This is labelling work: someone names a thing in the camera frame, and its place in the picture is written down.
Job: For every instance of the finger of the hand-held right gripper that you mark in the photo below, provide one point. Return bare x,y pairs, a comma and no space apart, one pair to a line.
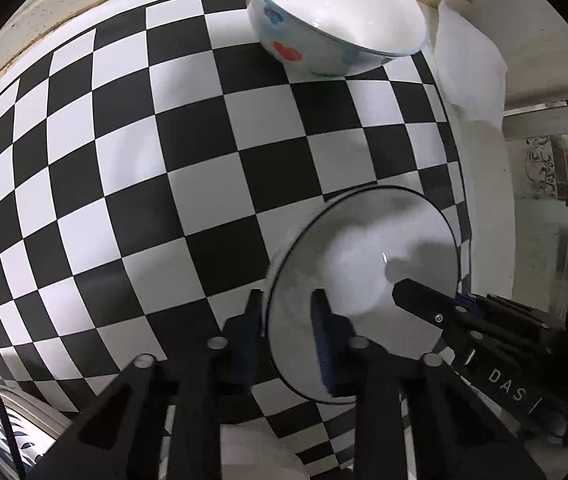
424,305

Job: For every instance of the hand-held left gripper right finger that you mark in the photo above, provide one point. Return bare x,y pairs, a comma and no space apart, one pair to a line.
323,350

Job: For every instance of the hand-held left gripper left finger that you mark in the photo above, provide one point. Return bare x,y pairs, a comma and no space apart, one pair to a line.
244,347

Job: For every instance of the white plate with black rim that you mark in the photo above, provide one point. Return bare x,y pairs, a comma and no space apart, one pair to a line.
364,240

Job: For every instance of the white plate blue striped rim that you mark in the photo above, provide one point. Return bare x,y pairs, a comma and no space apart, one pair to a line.
29,435

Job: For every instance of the sliding glass door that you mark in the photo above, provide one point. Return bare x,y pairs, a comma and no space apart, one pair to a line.
539,175

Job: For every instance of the black and white checkered cloth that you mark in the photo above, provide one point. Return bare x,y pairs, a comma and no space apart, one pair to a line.
189,160

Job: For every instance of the white folded cloth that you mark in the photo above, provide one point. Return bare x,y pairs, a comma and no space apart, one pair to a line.
469,60

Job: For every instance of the white bowl colourful dots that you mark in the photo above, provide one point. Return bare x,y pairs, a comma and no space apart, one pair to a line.
344,5

